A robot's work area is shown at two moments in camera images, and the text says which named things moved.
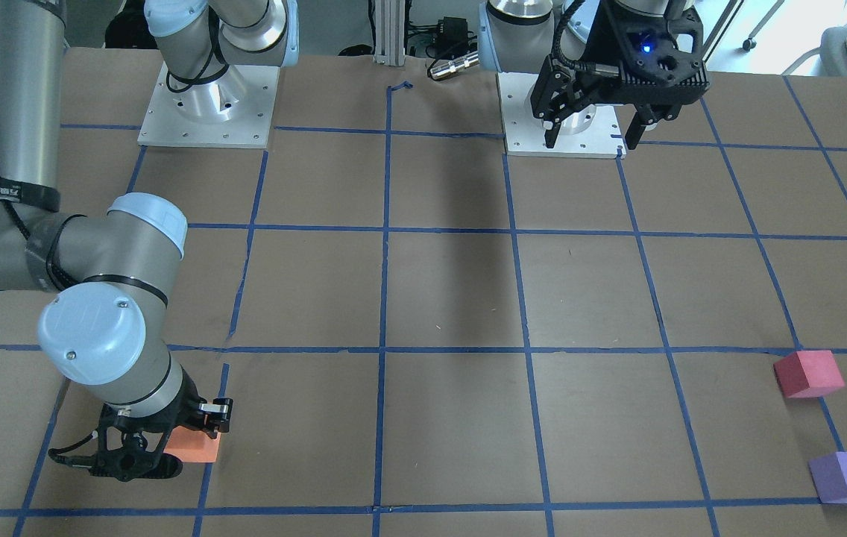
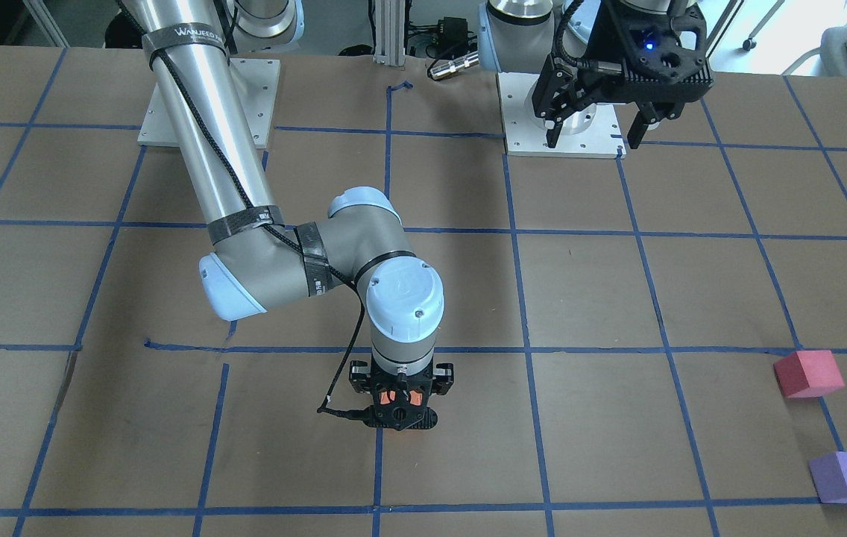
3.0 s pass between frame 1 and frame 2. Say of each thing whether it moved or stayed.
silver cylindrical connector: stayed
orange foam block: moved
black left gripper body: stayed
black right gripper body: moved
